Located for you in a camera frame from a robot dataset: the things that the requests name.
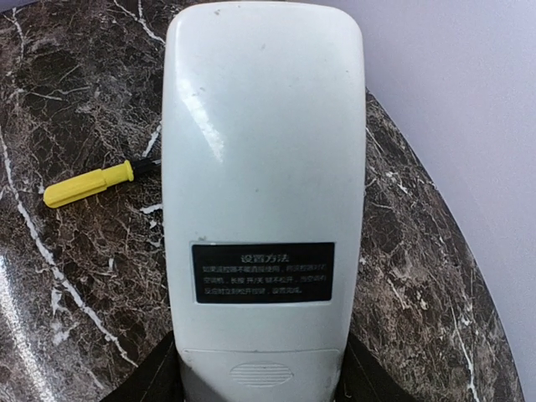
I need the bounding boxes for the white remote control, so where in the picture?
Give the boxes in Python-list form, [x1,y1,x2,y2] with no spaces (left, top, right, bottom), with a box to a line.
[162,1,366,401]

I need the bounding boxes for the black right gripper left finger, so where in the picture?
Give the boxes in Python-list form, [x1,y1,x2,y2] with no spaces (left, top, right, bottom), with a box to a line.
[101,338,184,402]

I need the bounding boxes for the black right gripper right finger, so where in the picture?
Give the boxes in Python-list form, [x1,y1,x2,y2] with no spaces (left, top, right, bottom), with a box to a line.
[335,337,415,402]

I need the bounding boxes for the yellow handled screwdriver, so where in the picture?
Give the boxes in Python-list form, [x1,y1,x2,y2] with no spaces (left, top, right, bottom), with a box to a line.
[43,158,161,209]

